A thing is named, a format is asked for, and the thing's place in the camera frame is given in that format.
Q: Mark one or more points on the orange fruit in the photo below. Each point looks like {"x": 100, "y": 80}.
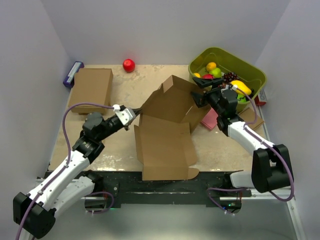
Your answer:
{"x": 211, "y": 66}

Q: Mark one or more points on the olive green plastic tub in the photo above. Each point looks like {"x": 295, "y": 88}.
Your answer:
{"x": 248, "y": 74}

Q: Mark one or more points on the red white carton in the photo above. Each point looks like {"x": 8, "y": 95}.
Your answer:
{"x": 261, "y": 98}

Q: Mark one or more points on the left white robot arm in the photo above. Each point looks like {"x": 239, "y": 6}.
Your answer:
{"x": 37, "y": 211}

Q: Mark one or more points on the pink dragon fruit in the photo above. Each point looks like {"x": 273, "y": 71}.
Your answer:
{"x": 208, "y": 77}

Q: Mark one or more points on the green pear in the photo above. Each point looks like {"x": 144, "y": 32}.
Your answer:
{"x": 216, "y": 72}

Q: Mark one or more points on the closed brown cardboard box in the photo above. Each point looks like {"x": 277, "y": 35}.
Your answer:
{"x": 93, "y": 85}

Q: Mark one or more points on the red apple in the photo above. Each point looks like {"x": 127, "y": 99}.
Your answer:
{"x": 128, "y": 65}

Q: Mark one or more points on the green lime fruit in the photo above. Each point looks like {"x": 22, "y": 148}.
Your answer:
{"x": 242, "y": 98}

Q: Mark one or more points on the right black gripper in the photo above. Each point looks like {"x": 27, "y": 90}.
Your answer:
{"x": 206, "y": 83}

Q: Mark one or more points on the purple white carton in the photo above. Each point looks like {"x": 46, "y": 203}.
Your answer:
{"x": 69, "y": 80}

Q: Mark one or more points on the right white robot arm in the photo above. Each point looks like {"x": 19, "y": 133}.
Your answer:
{"x": 271, "y": 165}

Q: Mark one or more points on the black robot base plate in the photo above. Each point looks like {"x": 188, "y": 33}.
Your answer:
{"x": 127, "y": 188}

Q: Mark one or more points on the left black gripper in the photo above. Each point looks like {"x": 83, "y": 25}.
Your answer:
{"x": 137, "y": 111}

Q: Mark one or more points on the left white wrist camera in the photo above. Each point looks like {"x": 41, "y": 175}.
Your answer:
{"x": 126, "y": 115}

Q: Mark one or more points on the small yellow fruit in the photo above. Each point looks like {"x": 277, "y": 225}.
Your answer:
{"x": 197, "y": 75}

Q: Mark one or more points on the small brown cardboard box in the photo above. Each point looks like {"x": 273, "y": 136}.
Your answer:
{"x": 254, "y": 121}

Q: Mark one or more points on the yellow mango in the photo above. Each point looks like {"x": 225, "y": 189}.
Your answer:
{"x": 242, "y": 88}

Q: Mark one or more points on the pink notepad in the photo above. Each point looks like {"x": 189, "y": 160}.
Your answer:
{"x": 210, "y": 120}

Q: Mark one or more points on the dark purple grape bunch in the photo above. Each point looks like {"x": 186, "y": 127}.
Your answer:
{"x": 230, "y": 76}

